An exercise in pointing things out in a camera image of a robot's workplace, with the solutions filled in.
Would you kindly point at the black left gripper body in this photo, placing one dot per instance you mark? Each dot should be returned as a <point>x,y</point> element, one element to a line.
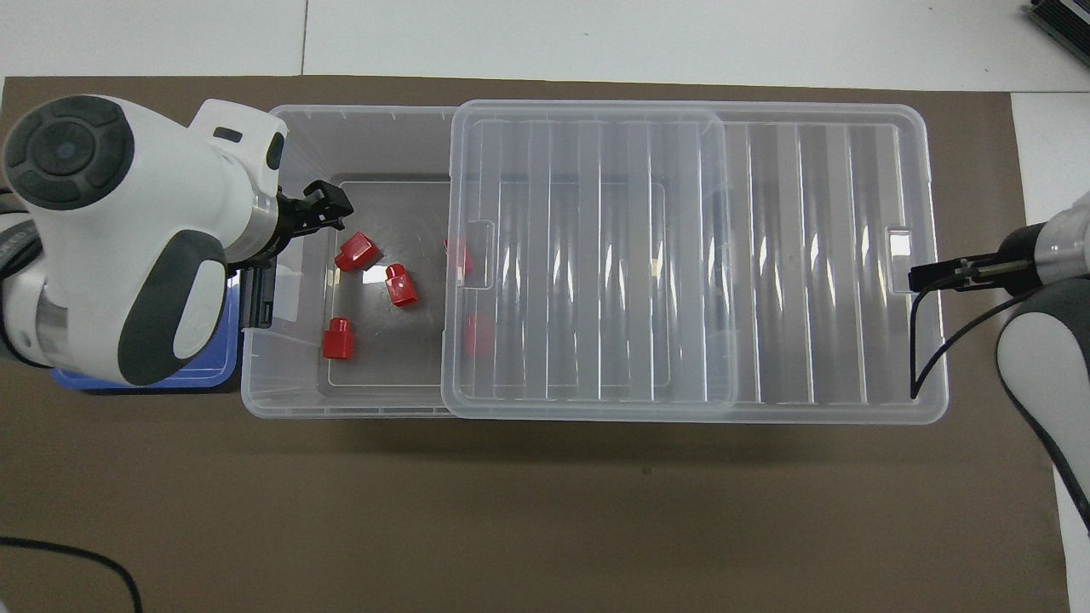
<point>298,223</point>

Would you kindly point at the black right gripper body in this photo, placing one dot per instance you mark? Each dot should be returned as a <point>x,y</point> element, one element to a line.
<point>1018,268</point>

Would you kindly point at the red block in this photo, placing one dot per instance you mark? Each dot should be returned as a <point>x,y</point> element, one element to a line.
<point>400,286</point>
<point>338,340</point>
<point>356,252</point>
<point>460,255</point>
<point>479,335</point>

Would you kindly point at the clear ribbed box lid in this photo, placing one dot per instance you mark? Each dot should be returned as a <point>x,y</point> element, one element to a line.
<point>681,255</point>

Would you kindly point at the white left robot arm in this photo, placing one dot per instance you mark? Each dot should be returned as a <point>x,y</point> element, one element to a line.
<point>128,213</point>

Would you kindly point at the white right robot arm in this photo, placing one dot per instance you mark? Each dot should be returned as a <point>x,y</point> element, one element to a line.
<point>1047,358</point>

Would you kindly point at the clear plastic storage box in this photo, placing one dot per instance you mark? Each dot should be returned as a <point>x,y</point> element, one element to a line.
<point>383,204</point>

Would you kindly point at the blue plastic tray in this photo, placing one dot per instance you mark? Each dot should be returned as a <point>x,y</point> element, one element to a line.
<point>213,368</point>

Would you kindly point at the grey finned device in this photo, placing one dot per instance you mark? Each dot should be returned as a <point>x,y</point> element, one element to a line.
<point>1064,21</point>

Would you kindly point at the brown table mat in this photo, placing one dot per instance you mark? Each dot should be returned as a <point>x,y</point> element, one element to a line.
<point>545,511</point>

